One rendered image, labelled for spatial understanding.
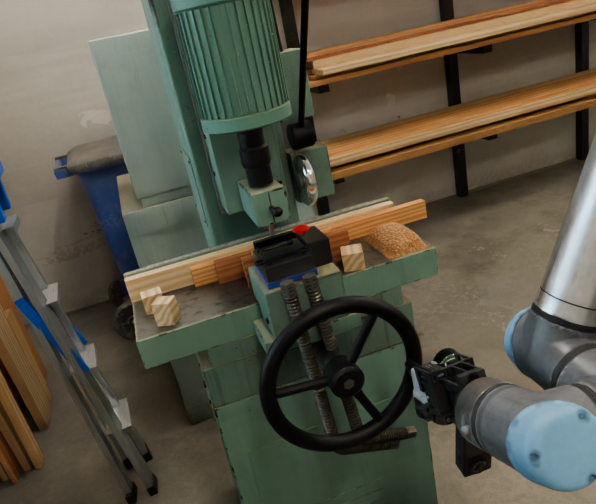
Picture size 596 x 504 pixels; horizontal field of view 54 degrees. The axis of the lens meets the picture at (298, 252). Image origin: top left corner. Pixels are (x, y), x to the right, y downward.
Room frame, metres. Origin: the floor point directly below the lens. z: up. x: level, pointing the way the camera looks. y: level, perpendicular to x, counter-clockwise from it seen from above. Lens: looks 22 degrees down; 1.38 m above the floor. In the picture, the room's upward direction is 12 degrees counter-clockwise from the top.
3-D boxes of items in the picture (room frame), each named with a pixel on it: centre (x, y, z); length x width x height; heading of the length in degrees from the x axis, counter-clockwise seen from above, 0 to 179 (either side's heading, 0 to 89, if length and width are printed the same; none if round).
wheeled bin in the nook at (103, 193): (2.92, 0.76, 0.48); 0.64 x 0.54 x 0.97; 106
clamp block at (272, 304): (0.95, 0.02, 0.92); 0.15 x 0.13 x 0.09; 103
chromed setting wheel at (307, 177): (1.30, -0.05, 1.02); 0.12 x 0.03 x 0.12; 13
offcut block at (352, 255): (1.04, -0.10, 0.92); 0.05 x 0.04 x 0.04; 175
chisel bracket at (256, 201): (1.16, 0.05, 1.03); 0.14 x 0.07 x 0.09; 13
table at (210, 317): (1.04, 0.03, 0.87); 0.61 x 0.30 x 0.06; 103
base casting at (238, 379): (1.26, 0.07, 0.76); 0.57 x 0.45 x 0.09; 13
